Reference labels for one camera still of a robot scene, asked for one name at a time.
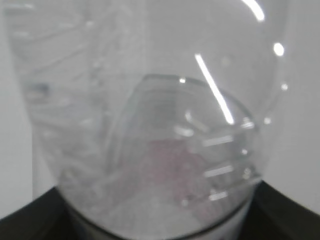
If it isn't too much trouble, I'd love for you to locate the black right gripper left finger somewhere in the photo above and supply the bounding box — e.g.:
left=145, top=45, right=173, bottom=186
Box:
left=0, top=187, right=73, bottom=240

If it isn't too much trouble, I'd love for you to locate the clear plastic water bottle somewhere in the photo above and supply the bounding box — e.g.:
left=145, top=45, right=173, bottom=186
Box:
left=1, top=0, right=292, bottom=240

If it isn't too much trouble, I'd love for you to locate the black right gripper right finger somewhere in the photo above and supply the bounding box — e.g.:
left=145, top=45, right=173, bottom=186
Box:
left=246, top=181, right=320, bottom=240

